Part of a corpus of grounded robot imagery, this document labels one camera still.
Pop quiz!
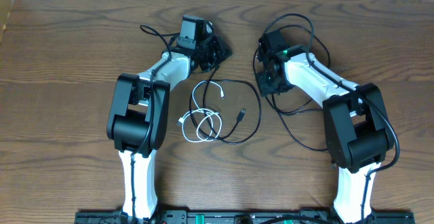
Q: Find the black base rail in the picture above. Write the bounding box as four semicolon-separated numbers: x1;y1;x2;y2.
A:
74;206;416;224

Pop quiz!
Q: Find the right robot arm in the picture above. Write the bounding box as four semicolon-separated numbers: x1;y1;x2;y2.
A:
255;30;399;223

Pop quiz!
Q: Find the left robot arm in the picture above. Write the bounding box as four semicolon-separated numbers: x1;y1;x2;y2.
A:
106;15;231;223

